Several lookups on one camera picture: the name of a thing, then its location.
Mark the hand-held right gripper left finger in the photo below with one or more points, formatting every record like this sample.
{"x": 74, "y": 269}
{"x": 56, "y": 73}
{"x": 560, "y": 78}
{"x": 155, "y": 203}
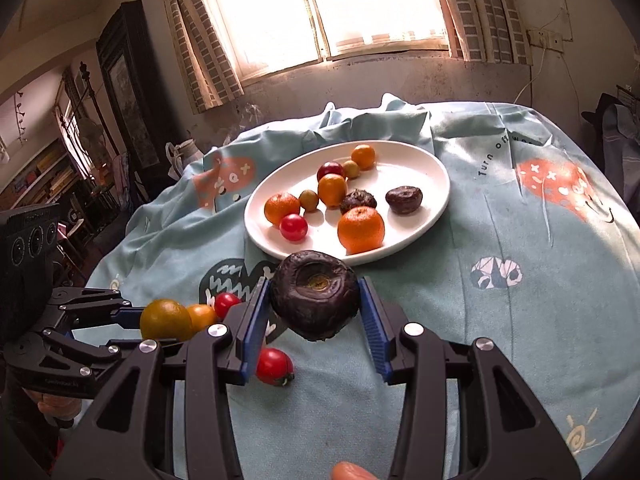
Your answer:
{"x": 252, "y": 325}

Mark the light blue printed tablecloth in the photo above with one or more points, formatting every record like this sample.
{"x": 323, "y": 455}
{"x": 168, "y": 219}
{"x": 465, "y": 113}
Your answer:
{"x": 500, "y": 310}

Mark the person's left hand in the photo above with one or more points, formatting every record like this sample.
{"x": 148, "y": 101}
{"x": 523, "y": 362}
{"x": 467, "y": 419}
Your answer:
{"x": 57, "y": 407}

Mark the dark red plum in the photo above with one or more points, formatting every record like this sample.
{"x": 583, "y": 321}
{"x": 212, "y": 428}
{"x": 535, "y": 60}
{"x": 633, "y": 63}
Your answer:
{"x": 330, "y": 170}

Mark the dark brown water chestnut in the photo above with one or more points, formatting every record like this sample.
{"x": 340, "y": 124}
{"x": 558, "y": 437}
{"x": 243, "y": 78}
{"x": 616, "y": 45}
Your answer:
{"x": 358, "y": 201}
{"x": 315, "y": 295}
{"x": 404, "y": 199}

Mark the dark framed cabinet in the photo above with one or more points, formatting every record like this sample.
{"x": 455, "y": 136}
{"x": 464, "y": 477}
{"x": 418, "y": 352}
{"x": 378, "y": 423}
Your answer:
{"x": 130, "y": 90}

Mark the white plate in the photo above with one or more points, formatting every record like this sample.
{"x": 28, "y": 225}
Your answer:
{"x": 420, "y": 170}

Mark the grey checked curtain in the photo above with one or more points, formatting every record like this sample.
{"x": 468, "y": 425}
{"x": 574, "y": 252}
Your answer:
{"x": 205, "y": 45}
{"x": 485, "y": 10}

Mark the red cherry tomato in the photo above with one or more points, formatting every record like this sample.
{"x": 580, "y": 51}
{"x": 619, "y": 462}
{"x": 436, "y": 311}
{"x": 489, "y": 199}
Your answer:
{"x": 274, "y": 365}
{"x": 226, "y": 304}
{"x": 293, "y": 226}

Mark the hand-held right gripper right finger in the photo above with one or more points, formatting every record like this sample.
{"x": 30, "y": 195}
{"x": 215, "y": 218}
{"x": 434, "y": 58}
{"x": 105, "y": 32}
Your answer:
{"x": 372, "y": 325}

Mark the wooden bookshelf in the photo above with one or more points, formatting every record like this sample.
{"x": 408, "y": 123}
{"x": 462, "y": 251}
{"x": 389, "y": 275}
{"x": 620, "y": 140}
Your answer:
{"x": 40, "y": 175}

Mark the white wall socket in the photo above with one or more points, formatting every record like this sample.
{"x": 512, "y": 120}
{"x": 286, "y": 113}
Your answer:
{"x": 545, "y": 40}

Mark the bright window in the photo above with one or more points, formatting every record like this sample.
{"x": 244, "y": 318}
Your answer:
{"x": 325, "y": 5}

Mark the standing fan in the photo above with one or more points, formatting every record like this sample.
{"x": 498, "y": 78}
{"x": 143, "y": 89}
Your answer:
{"x": 91, "y": 140}

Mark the white plastic bag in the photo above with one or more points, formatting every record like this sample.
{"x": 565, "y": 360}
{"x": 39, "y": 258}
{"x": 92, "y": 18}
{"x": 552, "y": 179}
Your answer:
{"x": 182, "y": 157}

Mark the large orange mandarin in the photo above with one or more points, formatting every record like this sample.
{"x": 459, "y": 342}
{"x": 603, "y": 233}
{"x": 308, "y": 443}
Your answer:
{"x": 360, "y": 229}

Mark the yellow green plum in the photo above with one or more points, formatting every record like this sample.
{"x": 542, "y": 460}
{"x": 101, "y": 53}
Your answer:
{"x": 165, "y": 320}
{"x": 308, "y": 200}
{"x": 352, "y": 169}

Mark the person's right hand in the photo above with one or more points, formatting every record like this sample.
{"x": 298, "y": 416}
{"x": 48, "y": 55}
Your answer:
{"x": 352, "y": 472}

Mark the small orange mandarin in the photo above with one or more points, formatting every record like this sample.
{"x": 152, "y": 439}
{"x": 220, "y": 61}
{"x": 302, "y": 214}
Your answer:
{"x": 332, "y": 189}
{"x": 363, "y": 156}
{"x": 202, "y": 317}
{"x": 281, "y": 208}

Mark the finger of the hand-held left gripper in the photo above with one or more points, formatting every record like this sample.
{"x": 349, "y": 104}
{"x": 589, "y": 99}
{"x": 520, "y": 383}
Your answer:
{"x": 125, "y": 316}
{"x": 75, "y": 347}

